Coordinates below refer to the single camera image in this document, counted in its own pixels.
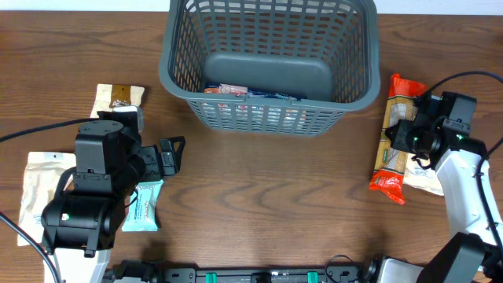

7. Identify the orange spaghetti package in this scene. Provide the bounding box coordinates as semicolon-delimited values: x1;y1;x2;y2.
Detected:
369;74;428;205

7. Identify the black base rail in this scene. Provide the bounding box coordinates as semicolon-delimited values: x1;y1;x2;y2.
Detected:
102;254;380;283

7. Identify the grey plastic basket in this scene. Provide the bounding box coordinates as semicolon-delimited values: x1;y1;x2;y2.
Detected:
159;0;380;136

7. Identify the light blue snack packet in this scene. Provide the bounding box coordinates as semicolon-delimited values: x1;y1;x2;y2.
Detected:
121;180;163;232

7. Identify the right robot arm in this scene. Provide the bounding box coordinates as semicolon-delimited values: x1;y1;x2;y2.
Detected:
376;92;502;282

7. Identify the beige resealable pouch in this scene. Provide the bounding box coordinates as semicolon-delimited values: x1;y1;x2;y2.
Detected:
18;152;76;244

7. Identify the brown white snack pouch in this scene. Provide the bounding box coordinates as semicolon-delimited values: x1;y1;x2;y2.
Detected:
90;83;145;118

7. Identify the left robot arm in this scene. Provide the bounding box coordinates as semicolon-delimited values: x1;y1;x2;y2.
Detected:
41;107;185;282

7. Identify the beige powder bag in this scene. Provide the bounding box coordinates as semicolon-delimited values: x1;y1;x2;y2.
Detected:
403;153;444;196

